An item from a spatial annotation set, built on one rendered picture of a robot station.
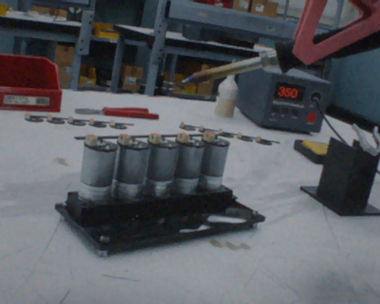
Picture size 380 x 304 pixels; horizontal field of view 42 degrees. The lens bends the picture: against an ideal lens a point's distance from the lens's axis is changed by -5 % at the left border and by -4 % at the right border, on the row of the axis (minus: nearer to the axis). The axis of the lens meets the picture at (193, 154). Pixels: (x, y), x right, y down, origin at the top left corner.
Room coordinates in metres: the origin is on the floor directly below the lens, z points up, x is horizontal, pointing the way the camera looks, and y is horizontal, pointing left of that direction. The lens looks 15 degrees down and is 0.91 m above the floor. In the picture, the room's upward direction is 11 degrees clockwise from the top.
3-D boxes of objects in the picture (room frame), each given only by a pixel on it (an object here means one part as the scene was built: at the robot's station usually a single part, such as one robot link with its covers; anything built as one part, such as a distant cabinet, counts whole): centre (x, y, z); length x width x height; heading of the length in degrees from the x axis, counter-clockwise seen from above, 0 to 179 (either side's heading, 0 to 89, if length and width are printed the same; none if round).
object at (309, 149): (0.70, -0.18, 0.76); 0.07 x 0.05 x 0.02; 17
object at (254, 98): (0.91, -0.13, 0.80); 0.15 x 0.12 x 0.10; 16
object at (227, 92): (0.88, -0.04, 0.80); 0.03 x 0.03 x 0.10
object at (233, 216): (0.38, 0.01, 0.76); 0.16 x 0.07 x 0.01; 132
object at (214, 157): (0.43, -0.02, 0.79); 0.02 x 0.02 x 0.05
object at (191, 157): (0.41, 0.00, 0.79); 0.02 x 0.02 x 0.05
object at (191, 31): (3.25, 0.12, 0.80); 0.15 x 0.12 x 0.10; 50
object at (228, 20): (3.29, -0.25, 0.90); 1.30 x 0.06 x 0.12; 121
